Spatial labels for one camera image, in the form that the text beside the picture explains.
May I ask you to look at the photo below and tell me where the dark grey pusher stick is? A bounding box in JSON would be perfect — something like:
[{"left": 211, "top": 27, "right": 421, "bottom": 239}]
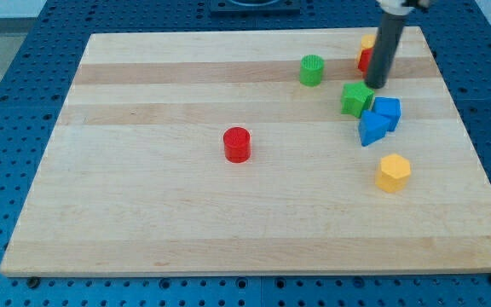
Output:
[{"left": 364, "top": 13, "right": 407, "bottom": 90}]

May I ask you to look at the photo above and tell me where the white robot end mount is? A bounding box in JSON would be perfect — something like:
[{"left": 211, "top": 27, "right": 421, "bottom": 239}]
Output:
[{"left": 377, "top": 0, "right": 431, "bottom": 15}]

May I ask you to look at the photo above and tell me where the green star block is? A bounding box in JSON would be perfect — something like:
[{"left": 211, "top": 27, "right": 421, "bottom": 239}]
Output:
[{"left": 340, "top": 81, "right": 374, "bottom": 119}]

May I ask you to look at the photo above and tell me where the blue triangle block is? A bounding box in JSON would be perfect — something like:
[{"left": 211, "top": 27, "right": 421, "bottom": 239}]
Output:
[{"left": 358, "top": 110, "right": 390, "bottom": 147}]

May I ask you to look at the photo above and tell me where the yellow block behind stick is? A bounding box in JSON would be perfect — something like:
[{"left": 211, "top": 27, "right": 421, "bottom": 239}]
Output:
[{"left": 355, "top": 34, "right": 376, "bottom": 63}]

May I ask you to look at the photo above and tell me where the red block behind stick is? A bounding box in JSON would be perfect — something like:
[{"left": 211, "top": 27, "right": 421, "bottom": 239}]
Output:
[{"left": 357, "top": 48, "right": 373, "bottom": 78}]

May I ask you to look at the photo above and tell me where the blue cube block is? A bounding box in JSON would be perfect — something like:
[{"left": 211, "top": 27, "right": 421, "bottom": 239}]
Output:
[{"left": 373, "top": 97, "right": 401, "bottom": 132}]

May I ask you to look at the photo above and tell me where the green cylinder block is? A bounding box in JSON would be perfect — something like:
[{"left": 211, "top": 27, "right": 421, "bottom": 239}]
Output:
[{"left": 299, "top": 55, "right": 325, "bottom": 87}]

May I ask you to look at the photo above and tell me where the yellow hexagon block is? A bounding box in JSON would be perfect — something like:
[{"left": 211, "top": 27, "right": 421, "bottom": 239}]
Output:
[{"left": 375, "top": 153, "right": 412, "bottom": 193}]

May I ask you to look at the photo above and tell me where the red cylinder block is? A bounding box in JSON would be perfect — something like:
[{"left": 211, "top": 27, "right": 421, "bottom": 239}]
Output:
[{"left": 222, "top": 127, "right": 251, "bottom": 163}]

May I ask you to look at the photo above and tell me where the wooden board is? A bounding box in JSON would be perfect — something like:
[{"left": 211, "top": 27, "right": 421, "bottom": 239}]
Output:
[{"left": 0, "top": 26, "right": 491, "bottom": 278}]

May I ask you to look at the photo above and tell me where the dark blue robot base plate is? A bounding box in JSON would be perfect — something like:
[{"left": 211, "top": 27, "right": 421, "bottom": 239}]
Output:
[{"left": 207, "top": 0, "right": 302, "bottom": 15}]

